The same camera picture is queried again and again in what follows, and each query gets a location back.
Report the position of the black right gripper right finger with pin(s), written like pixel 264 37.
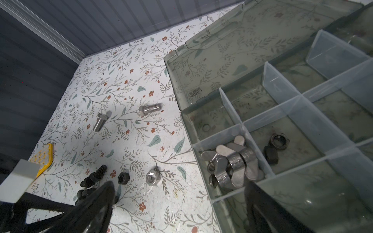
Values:
pixel 265 214

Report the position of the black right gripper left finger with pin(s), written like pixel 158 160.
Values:
pixel 91 216

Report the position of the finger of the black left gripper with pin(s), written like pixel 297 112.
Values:
pixel 30 201
pixel 18 224

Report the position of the black bolts cluster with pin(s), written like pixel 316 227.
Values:
pixel 88 184

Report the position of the yellow calculator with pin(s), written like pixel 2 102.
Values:
pixel 44 158

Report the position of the small black nut on table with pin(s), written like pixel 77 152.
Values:
pixel 123 178

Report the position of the silver wing nut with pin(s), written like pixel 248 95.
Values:
pixel 251 165
pixel 222 181
pixel 230 164
pixel 211 157

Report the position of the black nut in box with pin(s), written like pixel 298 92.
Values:
pixel 280 141
pixel 271 155

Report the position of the silver hex nut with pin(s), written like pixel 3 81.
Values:
pixel 153 177

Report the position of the silver bolt on table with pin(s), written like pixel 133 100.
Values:
pixel 101 120
pixel 146 110

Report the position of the clear green organizer box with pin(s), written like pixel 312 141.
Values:
pixel 301 68

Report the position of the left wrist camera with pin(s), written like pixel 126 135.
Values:
pixel 18 180

